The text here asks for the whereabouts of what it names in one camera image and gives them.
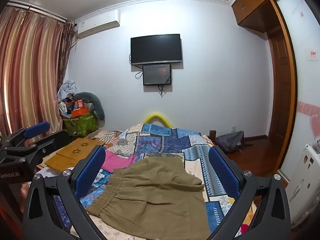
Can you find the white appliance with stickers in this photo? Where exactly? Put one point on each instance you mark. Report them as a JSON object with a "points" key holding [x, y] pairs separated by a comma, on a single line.
{"points": [[303, 175]]}

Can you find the grey backpack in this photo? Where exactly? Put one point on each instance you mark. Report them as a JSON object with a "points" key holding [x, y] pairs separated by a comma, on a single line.
{"points": [[231, 142]]}

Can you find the white paper sheet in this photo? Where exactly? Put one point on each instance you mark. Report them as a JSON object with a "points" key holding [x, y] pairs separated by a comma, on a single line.
{"points": [[48, 172]]}

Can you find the wooden bed post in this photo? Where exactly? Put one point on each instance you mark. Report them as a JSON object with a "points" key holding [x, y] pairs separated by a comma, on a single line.
{"points": [[212, 135]]}

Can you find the wooden overhead cabinet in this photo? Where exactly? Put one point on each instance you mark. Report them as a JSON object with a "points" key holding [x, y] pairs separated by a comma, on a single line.
{"points": [[255, 7]]}

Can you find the white air conditioner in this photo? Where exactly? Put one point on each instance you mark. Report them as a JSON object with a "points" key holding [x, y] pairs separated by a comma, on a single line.
{"points": [[98, 25]]}

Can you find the pink garment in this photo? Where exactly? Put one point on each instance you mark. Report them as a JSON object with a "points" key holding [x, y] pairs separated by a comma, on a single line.
{"points": [[117, 161]]}

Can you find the heap of pale clothes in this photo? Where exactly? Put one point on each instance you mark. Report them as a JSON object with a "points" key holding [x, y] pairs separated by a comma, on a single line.
{"points": [[67, 90]]}

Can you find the small black wall monitor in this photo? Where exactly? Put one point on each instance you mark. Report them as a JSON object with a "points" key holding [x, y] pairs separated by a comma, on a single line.
{"points": [[157, 75]]}

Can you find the black wall television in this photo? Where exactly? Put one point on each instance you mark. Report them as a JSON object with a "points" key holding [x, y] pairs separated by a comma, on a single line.
{"points": [[156, 48]]}

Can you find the patchwork printed blanket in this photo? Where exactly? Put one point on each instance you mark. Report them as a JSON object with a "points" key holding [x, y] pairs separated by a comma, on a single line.
{"points": [[170, 140]]}

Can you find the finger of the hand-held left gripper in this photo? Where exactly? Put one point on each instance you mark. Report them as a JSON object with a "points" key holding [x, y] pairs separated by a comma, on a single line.
{"points": [[37, 128], [52, 142]]}

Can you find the brown wooden door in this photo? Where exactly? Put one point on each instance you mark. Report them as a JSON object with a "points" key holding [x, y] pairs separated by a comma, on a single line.
{"points": [[281, 92]]}

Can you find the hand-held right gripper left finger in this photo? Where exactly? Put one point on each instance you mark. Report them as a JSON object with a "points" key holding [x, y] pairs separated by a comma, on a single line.
{"points": [[91, 171]]}

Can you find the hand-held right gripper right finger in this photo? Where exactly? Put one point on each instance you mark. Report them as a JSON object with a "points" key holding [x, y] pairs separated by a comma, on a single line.
{"points": [[222, 173]]}

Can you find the white wall switch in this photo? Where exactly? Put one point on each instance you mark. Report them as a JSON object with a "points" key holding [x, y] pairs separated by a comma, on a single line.
{"points": [[314, 55]]}

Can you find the striped brown curtain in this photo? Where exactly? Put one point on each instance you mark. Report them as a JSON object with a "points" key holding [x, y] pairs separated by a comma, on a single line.
{"points": [[30, 75]]}

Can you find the brown wooden lap desk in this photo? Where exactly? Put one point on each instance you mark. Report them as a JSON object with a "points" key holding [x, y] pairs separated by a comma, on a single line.
{"points": [[75, 152]]}

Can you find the orange box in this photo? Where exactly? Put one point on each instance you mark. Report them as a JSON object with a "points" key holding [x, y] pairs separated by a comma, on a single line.
{"points": [[80, 112]]}

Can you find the frosted glass sliding door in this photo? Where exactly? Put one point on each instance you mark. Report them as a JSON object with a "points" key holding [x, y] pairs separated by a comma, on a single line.
{"points": [[305, 87]]}

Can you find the khaki pants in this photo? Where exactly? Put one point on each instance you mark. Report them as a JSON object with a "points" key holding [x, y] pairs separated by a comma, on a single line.
{"points": [[150, 197]]}

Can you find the grey pillow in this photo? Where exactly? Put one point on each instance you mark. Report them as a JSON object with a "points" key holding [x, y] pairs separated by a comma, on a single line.
{"points": [[96, 103]]}

